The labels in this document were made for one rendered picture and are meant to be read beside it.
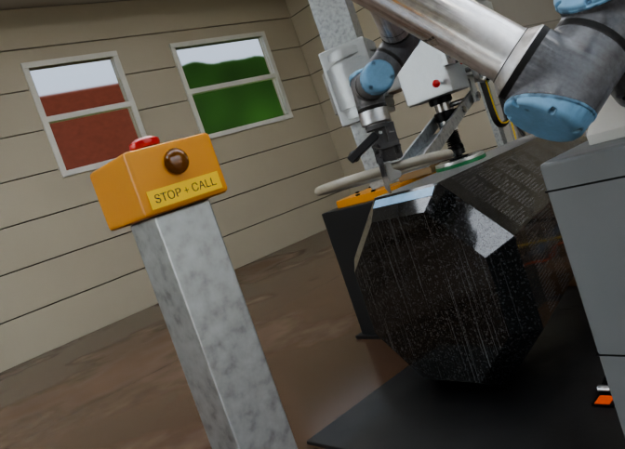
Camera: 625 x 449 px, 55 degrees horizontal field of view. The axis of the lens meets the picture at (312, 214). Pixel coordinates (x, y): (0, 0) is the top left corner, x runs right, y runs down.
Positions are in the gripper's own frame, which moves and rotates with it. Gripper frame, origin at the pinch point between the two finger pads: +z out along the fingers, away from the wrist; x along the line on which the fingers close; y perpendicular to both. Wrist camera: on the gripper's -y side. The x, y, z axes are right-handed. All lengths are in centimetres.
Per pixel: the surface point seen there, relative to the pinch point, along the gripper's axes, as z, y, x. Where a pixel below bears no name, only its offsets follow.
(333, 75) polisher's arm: -64, -10, 133
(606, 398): 80, 48, 6
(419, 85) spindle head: -38, 25, 69
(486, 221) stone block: 19.4, 29.3, 19.9
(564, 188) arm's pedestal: 9, 34, -60
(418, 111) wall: -90, 81, 703
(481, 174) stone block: 4, 36, 45
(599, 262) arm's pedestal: 25, 36, -60
